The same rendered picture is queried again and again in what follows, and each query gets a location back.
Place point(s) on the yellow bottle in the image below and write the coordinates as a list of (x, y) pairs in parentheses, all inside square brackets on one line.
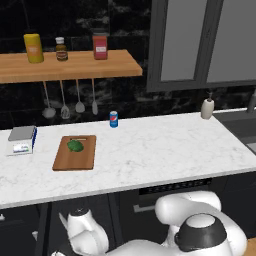
[(34, 48)]

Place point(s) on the white soap dispenser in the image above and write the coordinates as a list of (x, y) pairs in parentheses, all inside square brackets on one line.
[(207, 108)]

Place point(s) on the green broccoli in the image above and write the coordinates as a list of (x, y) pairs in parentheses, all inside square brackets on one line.
[(75, 146)]

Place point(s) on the hanging silver slotted spoon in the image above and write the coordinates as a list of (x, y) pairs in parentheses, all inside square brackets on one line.
[(65, 111)]

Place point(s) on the blue soda can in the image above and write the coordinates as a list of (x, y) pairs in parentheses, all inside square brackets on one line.
[(114, 120)]

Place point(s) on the hanging silver ladle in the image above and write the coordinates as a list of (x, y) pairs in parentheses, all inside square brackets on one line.
[(49, 112)]

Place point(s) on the hanging silver spatula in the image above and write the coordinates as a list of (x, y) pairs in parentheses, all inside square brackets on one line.
[(94, 107)]

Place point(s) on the grey framed window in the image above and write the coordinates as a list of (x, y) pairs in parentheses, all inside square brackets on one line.
[(200, 43)]

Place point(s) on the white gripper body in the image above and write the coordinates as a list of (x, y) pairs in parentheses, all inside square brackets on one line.
[(64, 223)]

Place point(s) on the black cupboard door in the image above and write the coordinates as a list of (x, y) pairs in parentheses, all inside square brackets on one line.
[(238, 200), (16, 233), (100, 208)]

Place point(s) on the dark grey sink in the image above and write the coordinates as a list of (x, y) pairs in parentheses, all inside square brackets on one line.
[(241, 128)]

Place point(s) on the wooden cutting board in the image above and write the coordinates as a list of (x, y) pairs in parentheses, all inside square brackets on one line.
[(78, 160)]

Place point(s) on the black dishwasher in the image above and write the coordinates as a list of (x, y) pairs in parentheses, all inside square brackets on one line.
[(146, 196)]

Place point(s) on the wooden wall shelf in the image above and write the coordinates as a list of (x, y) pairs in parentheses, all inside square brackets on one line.
[(76, 68)]

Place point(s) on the grey sink tap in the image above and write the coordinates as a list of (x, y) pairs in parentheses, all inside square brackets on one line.
[(252, 103)]

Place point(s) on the white kitchen scale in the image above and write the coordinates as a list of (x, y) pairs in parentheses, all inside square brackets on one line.
[(22, 140)]

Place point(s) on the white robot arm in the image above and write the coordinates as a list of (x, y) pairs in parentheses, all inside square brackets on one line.
[(196, 210)]

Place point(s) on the small brown bottle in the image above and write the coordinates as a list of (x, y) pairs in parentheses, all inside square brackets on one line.
[(61, 51)]

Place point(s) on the red jar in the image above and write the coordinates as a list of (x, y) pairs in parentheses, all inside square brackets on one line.
[(100, 48)]

